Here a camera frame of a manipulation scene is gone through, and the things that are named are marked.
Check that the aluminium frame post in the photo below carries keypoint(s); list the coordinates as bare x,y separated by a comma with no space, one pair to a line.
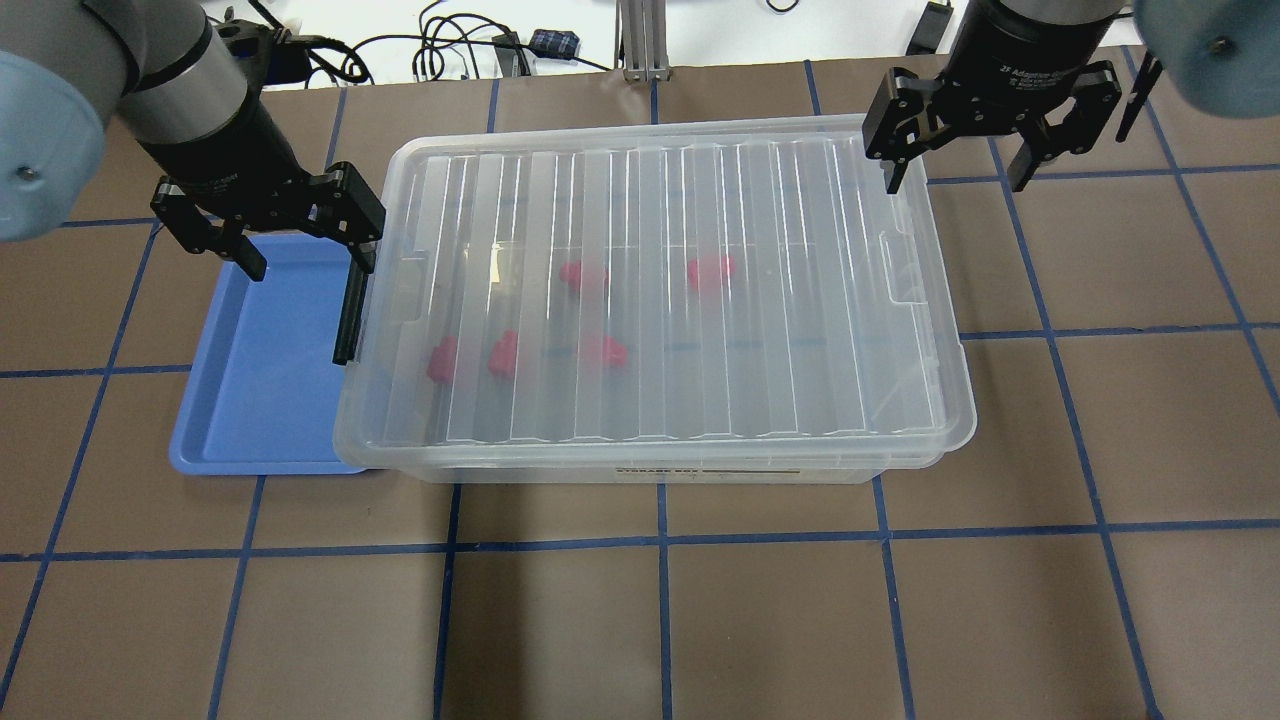
641,34

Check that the black box handle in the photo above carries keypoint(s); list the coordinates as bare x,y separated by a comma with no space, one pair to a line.
350,316

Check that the clear plastic box lid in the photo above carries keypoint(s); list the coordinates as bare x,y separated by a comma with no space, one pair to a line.
650,300

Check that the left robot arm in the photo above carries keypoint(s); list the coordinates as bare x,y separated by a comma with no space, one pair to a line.
165,71

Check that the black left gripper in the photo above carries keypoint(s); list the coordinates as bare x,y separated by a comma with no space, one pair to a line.
232,152

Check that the clear plastic storage box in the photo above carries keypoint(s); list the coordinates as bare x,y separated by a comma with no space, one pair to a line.
650,465

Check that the blue plastic tray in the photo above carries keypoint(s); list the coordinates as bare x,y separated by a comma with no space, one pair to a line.
263,392

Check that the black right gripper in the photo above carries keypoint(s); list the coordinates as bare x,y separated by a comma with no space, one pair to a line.
1010,55

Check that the red block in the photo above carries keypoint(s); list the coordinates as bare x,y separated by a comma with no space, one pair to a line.
580,277
601,351
503,358
705,275
442,361

